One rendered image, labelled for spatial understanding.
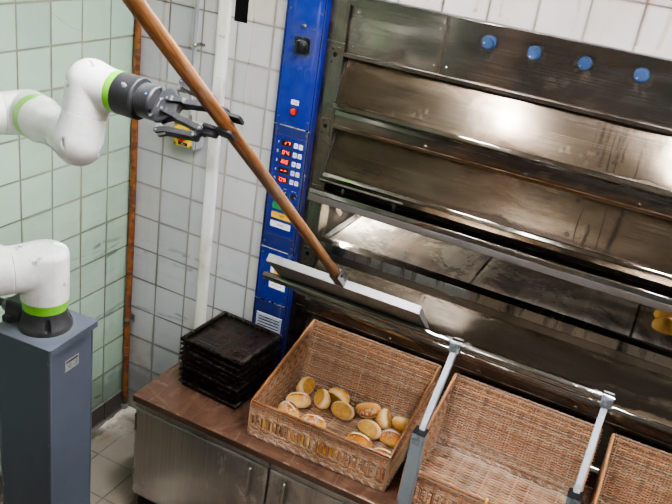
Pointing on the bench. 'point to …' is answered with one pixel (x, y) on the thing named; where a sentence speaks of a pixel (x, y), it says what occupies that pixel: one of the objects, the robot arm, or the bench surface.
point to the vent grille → (268, 321)
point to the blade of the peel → (351, 293)
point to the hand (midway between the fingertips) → (223, 123)
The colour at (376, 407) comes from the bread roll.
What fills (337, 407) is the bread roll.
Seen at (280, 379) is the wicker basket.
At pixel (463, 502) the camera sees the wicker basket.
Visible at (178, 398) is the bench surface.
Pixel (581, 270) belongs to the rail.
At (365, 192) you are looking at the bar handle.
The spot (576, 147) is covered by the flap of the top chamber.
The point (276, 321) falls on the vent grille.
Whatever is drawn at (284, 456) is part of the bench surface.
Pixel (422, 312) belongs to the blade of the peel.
